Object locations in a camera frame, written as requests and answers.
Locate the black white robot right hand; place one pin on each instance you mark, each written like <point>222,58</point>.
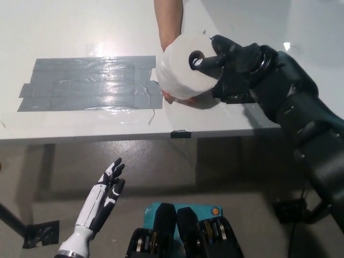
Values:
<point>239,64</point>

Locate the small black tape piece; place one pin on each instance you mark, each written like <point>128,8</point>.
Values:
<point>180,134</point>

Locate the black teal robot torso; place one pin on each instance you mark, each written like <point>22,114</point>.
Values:
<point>185,236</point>

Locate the black metal stand leg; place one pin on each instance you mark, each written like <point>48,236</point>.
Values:
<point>317,215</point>
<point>12,217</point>

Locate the white toilet paper roll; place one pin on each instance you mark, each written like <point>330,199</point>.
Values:
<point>177,70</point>

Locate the grey duct tape patch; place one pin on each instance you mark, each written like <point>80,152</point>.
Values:
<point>86,83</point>

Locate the person bare hand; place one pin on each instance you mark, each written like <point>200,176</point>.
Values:
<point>182,100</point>

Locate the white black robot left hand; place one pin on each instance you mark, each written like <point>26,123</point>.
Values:
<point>99,204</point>

